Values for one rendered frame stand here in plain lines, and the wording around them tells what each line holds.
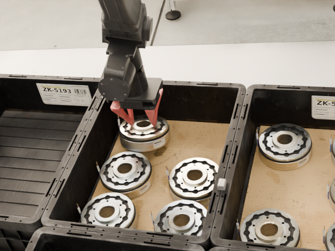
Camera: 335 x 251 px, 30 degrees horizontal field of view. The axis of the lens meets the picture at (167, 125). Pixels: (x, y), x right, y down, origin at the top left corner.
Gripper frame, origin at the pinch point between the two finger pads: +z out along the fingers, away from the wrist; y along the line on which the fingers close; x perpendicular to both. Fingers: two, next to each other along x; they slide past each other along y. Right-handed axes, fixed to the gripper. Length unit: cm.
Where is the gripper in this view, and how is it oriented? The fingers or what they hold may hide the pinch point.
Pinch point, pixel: (142, 121)
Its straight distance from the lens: 128.5
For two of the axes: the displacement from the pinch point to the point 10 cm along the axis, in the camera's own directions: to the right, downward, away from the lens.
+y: 9.6, 0.5, -2.9
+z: 1.7, 7.2, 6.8
